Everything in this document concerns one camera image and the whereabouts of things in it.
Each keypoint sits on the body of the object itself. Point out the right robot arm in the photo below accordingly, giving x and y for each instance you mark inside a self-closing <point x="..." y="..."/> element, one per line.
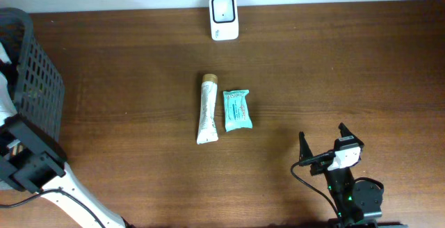
<point x="355" y="201"/>

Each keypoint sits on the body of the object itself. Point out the grey perforated plastic basket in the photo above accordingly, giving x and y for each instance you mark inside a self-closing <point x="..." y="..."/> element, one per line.
<point x="35" y="85"/>

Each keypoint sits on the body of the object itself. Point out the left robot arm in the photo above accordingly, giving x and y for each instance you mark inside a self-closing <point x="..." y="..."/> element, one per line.
<point x="33" y="161"/>

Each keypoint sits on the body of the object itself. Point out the white tube gold cap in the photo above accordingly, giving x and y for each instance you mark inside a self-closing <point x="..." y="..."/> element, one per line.
<point x="207" y="131"/>

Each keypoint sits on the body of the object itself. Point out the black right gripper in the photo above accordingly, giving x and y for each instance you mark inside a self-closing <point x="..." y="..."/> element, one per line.
<point x="306" y="151"/>

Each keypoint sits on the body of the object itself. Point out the teal wipes packet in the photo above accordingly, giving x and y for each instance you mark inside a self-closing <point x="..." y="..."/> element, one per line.
<point x="236" y="110"/>

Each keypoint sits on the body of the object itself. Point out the white barcode scanner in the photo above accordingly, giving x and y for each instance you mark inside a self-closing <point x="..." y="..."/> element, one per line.
<point x="223" y="16"/>

